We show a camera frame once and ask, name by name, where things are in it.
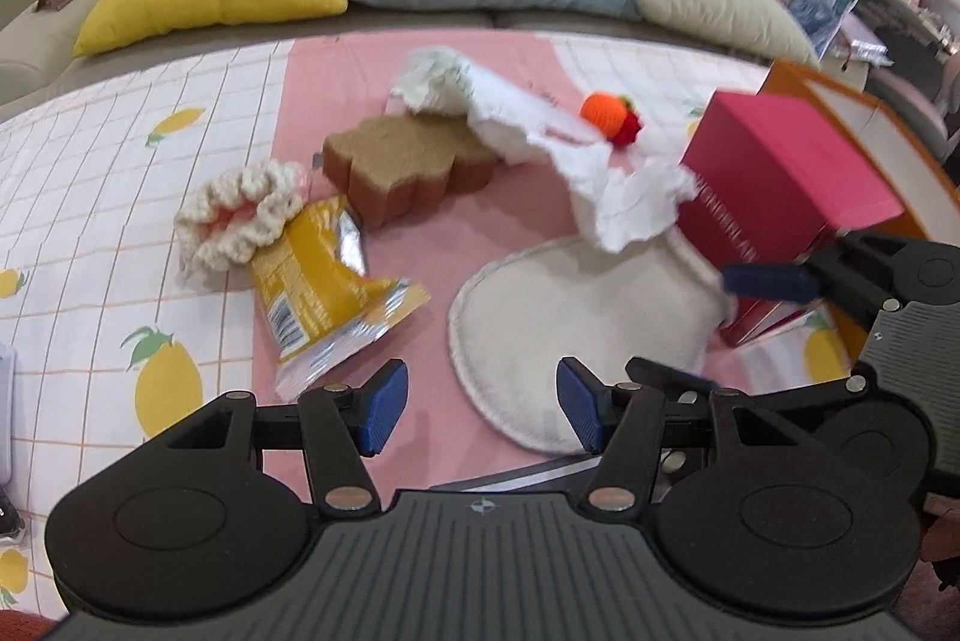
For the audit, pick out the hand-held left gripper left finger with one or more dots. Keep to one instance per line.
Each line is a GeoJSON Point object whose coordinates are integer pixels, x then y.
{"type": "Point", "coordinates": [382, 405]}

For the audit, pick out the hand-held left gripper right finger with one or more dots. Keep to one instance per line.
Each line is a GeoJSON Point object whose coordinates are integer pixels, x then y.
{"type": "Point", "coordinates": [581, 405]}

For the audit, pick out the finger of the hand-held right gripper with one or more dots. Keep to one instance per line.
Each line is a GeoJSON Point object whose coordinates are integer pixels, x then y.
{"type": "Point", "coordinates": [772, 282]}
{"type": "Point", "coordinates": [667, 375]}

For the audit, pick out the round cream pad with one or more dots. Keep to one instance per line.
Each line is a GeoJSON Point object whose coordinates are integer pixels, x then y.
{"type": "Point", "coordinates": [570, 311]}

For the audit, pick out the yellow snack packet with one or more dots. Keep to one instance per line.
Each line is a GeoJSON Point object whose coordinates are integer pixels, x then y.
{"type": "Point", "coordinates": [315, 281]}

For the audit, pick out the orange storage box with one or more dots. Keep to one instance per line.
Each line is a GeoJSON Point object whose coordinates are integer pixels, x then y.
{"type": "Point", "coordinates": [795, 78]}

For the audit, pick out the brown bread-shaped sponge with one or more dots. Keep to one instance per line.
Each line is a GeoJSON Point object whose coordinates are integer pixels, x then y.
{"type": "Point", "coordinates": [397, 157]}

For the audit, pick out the cream crochet scrunchie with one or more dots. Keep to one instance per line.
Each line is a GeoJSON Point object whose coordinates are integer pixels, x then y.
{"type": "Point", "coordinates": [262, 179]}

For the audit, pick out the white towel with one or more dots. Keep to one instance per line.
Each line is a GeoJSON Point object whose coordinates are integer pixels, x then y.
{"type": "Point", "coordinates": [510, 101]}

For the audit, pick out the red crochet strawberry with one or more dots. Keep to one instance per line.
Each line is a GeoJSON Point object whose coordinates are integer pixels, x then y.
{"type": "Point", "coordinates": [628, 129]}

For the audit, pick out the orange crochet fruit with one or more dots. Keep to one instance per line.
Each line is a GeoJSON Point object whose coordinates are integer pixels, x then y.
{"type": "Point", "coordinates": [604, 112]}

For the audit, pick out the clear plastic bag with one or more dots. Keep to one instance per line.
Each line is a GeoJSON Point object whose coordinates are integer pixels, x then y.
{"type": "Point", "coordinates": [866, 52]}

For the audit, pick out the lemon print checked blanket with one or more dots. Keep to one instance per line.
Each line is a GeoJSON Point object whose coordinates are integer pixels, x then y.
{"type": "Point", "coordinates": [97, 161]}

